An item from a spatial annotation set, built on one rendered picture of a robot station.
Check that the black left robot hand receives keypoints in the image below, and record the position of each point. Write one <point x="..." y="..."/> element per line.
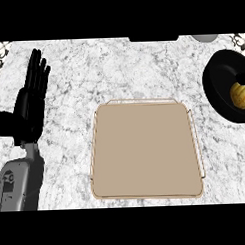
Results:
<point x="30" y="107"/>

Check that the beige tray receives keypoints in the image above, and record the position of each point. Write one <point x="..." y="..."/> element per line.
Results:
<point x="145" y="150"/>

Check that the black pot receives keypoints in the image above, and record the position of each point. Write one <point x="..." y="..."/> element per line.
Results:
<point x="220" y="84"/>

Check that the yellow squash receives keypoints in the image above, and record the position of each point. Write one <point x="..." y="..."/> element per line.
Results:
<point x="241" y="95"/>

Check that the grey round object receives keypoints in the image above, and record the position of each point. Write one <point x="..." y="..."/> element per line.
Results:
<point x="205" y="37"/>

